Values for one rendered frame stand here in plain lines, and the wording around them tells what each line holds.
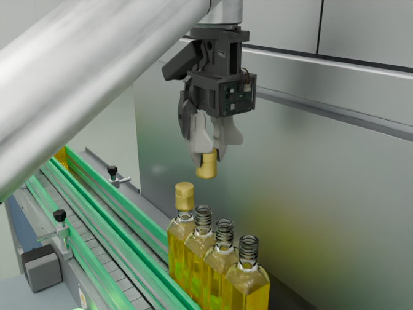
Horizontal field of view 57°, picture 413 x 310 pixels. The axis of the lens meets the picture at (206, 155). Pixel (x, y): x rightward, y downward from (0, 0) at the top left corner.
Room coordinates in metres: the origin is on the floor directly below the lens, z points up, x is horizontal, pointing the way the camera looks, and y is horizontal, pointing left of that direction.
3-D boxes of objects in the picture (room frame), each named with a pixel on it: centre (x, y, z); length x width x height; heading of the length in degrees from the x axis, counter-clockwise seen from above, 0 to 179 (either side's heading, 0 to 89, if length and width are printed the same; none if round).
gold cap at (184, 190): (0.62, 0.04, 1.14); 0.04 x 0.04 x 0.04
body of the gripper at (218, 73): (0.55, -0.02, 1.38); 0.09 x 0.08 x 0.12; 36
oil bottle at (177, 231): (0.62, 0.04, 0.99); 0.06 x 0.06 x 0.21; 36
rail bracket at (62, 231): (0.77, 0.37, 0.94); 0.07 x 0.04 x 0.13; 127
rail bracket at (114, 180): (1.05, 0.26, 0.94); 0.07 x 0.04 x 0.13; 127
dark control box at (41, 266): (0.84, 0.45, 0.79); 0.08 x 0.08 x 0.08; 37
